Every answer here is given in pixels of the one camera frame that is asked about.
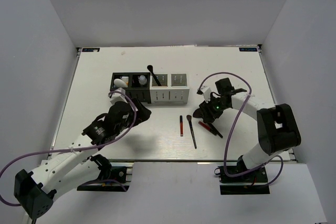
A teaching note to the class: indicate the white and orange tube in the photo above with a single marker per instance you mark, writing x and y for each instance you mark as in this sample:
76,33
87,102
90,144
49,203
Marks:
119,83

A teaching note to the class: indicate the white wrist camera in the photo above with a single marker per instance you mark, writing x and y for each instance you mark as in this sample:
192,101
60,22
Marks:
117,96
205,91

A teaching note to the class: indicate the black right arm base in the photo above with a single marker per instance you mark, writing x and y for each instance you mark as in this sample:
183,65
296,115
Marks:
250,184

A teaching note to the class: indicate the black angled makeup brush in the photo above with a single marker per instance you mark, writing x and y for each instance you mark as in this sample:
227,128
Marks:
189,119

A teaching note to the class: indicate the dark red lip gloss tube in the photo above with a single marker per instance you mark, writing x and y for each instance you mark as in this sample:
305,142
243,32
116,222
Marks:
206,127

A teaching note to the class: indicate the orange bottle in organizer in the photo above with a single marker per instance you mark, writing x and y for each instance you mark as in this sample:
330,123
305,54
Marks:
125,79

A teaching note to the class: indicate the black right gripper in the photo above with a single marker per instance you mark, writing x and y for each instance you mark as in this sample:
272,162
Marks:
207,112

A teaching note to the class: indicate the long black powder brush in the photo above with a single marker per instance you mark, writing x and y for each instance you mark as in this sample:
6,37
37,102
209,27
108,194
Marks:
150,69

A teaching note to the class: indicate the clear small bottle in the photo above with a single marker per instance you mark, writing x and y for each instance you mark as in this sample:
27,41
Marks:
142,80

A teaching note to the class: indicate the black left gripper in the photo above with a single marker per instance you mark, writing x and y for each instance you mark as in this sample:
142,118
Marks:
142,113

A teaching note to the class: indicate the black fan makeup brush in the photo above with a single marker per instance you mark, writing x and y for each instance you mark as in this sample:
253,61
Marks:
212,127

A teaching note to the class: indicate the black organizer box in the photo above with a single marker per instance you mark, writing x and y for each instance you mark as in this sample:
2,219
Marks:
134,89

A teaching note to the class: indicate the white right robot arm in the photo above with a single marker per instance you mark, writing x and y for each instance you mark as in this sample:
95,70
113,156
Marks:
277,129

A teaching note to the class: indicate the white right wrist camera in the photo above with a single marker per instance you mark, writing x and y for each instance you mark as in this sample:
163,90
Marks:
205,91

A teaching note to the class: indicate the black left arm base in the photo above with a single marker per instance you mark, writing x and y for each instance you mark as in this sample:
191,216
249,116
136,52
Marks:
118,180

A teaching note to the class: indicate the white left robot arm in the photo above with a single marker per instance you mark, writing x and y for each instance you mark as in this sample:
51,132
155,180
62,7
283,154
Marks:
38,189

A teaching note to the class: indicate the white slotted organizer box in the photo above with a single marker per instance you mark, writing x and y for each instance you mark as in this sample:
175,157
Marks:
174,88

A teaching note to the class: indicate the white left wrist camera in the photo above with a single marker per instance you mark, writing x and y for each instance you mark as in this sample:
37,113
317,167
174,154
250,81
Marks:
117,96

